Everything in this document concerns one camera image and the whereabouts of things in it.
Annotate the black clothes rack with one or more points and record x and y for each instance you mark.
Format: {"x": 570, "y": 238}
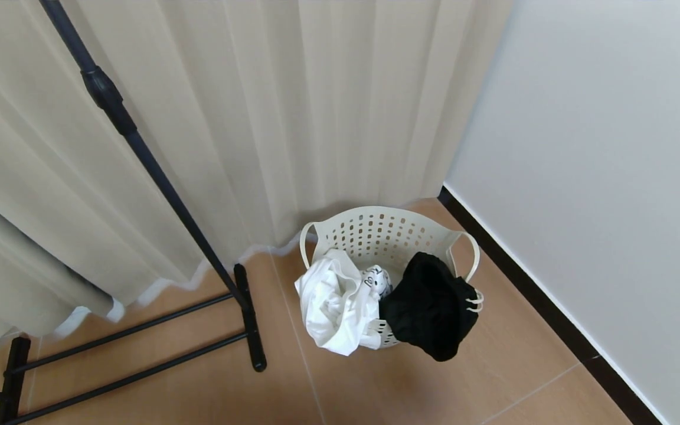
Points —
{"x": 104, "y": 94}

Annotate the beige curtain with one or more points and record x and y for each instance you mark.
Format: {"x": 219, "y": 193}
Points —
{"x": 287, "y": 88}

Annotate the black shorts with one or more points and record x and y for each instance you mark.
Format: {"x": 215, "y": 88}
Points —
{"x": 428, "y": 307}

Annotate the white garment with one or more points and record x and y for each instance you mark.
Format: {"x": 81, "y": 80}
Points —
{"x": 334, "y": 307}

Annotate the white laundry basket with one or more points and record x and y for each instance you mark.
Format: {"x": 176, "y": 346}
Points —
{"x": 375, "y": 230}

